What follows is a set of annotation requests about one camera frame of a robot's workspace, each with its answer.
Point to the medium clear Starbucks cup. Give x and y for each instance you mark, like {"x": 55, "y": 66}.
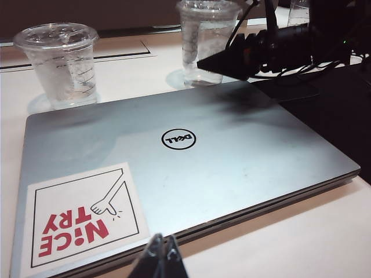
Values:
{"x": 200, "y": 37}

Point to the tall clear plastic cup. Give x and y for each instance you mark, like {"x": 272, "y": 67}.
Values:
{"x": 297, "y": 14}

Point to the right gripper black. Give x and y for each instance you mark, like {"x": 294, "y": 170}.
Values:
{"x": 284, "y": 46}

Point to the small clear plastic cup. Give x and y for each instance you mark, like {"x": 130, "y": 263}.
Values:
{"x": 58, "y": 72}

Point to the white Nice Try sticker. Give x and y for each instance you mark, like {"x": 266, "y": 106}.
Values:
{"x": 87, "y": 202}

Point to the silver Dell laptop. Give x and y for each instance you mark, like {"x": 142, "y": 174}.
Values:
{"x": 217, "y": 173}

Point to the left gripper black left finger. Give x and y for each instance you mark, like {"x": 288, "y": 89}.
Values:
{"x": 150, "y": 260}

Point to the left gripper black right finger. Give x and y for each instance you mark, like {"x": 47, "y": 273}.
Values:
{"x": 174, "y": 263}

